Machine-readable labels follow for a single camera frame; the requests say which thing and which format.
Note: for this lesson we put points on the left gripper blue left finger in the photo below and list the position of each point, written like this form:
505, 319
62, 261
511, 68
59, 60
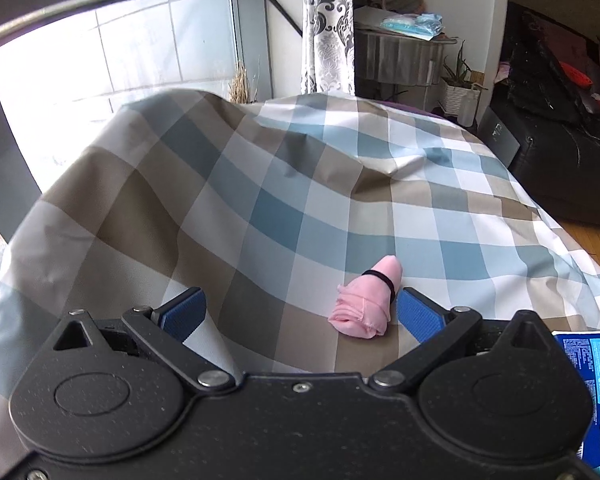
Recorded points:
182, 315

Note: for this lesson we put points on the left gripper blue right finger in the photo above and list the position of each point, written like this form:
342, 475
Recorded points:
420, 316

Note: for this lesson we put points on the black leather sofa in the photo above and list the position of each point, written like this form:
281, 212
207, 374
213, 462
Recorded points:
556, 124

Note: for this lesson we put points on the checkered bed cover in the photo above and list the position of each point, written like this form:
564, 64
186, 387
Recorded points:
269, 208

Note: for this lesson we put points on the red cushion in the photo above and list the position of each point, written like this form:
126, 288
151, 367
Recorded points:
580, 79

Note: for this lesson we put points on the white potted plant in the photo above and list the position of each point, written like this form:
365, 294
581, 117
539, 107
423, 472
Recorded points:
460, 94

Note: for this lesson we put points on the patterned curtain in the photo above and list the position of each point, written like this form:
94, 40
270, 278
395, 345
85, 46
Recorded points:
327, 46

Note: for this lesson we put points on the pink rolled cloth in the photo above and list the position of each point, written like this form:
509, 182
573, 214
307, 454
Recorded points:
362, 308

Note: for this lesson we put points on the large blue tissue pack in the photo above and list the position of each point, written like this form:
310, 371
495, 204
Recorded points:
583, 350

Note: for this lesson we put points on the grey draped side table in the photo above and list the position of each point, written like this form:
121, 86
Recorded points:
382, 56

